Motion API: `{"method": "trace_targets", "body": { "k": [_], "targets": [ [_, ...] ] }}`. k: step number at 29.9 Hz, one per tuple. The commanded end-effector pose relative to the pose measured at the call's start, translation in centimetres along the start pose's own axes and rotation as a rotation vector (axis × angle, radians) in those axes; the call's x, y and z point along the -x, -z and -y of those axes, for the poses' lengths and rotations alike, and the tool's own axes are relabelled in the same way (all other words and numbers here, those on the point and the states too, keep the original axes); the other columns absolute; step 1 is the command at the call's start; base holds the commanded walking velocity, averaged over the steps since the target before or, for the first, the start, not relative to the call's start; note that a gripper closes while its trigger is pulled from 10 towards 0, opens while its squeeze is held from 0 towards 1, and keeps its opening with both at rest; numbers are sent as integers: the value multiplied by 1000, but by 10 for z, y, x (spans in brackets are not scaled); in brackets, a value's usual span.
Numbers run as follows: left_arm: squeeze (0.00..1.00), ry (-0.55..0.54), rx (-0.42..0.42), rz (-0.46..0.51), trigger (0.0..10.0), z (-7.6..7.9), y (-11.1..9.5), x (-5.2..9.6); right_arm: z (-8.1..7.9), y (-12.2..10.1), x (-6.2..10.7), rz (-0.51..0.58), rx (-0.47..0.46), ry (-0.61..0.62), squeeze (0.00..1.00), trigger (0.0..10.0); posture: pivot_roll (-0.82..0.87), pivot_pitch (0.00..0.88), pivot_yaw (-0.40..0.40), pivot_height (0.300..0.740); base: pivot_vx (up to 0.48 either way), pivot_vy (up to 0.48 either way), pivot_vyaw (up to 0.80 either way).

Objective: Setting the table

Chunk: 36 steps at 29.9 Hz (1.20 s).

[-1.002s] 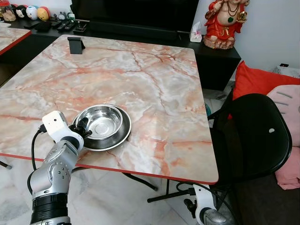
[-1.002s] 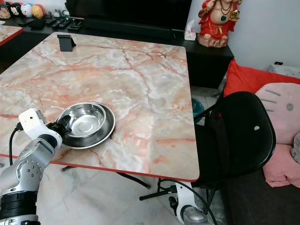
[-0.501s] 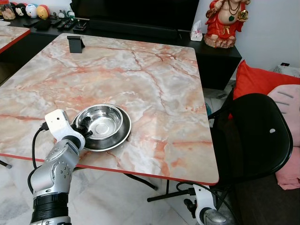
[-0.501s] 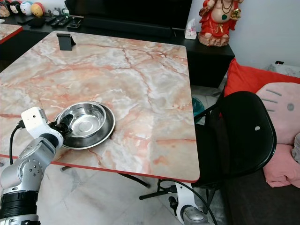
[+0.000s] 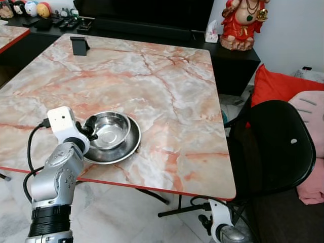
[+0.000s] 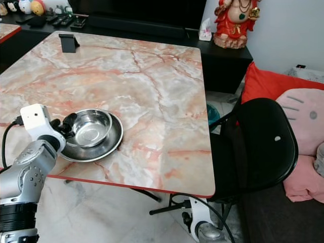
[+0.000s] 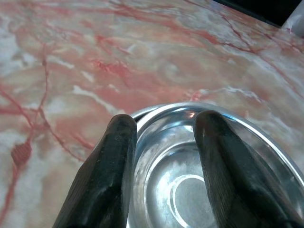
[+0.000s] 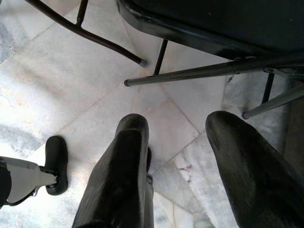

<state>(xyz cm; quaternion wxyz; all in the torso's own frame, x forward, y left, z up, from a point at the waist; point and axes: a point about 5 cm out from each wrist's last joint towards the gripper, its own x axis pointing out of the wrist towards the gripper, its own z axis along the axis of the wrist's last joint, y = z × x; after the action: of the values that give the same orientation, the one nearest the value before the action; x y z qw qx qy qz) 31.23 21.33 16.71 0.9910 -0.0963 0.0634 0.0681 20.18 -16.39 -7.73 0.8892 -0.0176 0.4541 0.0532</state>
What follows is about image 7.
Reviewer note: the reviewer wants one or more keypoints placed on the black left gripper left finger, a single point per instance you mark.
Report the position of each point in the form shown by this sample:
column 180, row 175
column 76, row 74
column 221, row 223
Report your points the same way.
column 104, row 180

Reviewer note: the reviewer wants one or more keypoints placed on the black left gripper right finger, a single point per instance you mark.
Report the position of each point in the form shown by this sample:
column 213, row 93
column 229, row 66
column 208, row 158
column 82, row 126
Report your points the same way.
column 232, row 180

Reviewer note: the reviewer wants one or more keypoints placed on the stainless steel bowl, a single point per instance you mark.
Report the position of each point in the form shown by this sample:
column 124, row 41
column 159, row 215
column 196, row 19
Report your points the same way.
column 166, row 178

